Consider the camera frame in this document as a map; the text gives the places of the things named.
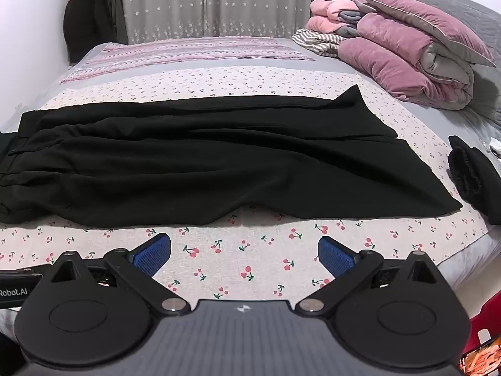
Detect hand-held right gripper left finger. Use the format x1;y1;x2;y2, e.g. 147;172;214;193
39;233;192;318

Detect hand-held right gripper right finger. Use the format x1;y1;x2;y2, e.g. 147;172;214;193
294;236;447;318

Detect grey star print curtain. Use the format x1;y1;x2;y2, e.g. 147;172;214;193
117;0;325;45

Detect black fuzzy garment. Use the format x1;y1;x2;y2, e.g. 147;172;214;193
447;135;501;226

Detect striped folded cloth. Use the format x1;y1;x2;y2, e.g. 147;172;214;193
292;28;347;59

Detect cherry print bed sheet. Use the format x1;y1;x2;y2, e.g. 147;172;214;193
0;66;490;302

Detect black pants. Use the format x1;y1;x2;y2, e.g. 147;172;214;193
0;85;463;226

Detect dark hanging clothes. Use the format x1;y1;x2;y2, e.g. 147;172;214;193
63;0;129;64

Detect pink striped cloth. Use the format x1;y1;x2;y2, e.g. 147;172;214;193
59;40;317;85

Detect red object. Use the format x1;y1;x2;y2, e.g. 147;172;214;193
467;295;501;355

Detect folded pink clothes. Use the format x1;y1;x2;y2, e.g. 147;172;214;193
305;0;378;37

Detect pink pillow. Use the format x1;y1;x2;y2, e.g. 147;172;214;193
363;0;497;67

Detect folded pink grey quilt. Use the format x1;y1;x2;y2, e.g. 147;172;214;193
337;12;475;111

